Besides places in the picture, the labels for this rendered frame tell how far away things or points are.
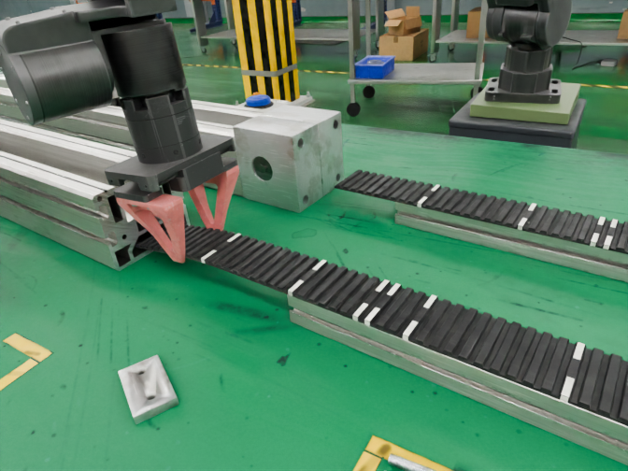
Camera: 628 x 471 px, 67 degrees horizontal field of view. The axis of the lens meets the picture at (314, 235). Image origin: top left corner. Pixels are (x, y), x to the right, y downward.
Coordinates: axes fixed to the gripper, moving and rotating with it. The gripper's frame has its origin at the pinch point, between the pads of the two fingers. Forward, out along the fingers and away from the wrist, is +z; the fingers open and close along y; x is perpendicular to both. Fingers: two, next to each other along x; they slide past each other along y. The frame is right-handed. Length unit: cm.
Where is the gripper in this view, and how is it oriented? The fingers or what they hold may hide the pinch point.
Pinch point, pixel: (196, 241)
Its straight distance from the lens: 48.4
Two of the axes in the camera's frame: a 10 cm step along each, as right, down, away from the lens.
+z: 1.3, 8.7, 4.7
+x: 8.3, 1.6, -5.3
